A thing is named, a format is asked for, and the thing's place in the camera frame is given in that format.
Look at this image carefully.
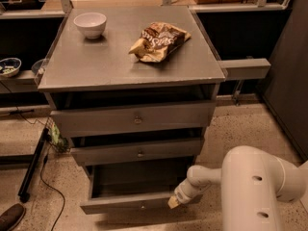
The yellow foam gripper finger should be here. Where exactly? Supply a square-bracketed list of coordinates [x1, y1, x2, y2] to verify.
[167, 195, 180, 209]

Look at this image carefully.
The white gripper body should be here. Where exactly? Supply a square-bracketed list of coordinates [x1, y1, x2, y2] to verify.
[174, 185, 193, 204]

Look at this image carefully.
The grey bottom drawer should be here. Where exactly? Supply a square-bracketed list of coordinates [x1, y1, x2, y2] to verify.
[80, 158, 190, 215]

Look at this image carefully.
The grey drawer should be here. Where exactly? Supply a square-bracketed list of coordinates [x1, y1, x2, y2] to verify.
[80, 158, 190, 215]
[71, 128, 204, 166]
[51, 92, 215, 138]

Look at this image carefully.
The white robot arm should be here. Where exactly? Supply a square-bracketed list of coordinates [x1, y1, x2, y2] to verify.
[168, 145, 308, 231]

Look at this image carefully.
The grey middle drawer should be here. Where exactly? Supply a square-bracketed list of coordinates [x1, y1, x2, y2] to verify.
[71, 128, 204, 166]

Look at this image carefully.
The grey drawer cabinet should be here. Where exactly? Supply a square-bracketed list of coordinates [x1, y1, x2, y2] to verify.
[37, 5, 227, 178]

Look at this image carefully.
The grey top drawer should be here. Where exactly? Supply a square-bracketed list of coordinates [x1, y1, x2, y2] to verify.
[51, 92, 215, 138]

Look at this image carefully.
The green packet in basket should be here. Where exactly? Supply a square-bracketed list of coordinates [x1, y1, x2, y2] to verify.
[49, 123, 62, 146]

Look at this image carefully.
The grey side shelf right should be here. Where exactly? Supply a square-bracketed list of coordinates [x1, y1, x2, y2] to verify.
[218, 58, 270, 81]

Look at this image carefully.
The grey side shelf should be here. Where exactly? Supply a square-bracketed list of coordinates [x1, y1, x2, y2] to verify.
[0, 70, 38, 94]
[218, 58, 270, 81]

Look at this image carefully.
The black pole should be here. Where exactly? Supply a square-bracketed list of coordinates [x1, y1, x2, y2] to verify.
[18, 128, 48, 203]

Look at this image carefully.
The brown chip bag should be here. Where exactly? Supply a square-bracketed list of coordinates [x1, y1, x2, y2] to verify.
[129, 22, 191, 63]

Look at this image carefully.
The dark shoe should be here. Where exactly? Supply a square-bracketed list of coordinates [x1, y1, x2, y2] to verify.
[0, 203, 26, 231]

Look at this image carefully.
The clear glass cup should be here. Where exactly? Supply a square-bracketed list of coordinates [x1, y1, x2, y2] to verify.
[31, 59, 49, 75]

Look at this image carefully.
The grey side shelf left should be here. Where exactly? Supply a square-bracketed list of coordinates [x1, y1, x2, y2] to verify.
[0, 70, 38, 94]

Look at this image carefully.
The white ceramic bowl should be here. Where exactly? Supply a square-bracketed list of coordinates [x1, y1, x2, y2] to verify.
[73, 13, 107, 39]

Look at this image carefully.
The small patterned bowl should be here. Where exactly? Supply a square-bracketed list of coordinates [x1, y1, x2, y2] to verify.
[0, 58, 22, 78]

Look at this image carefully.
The black floor cable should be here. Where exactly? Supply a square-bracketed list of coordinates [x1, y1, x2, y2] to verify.
[0, 80, 66, 231]

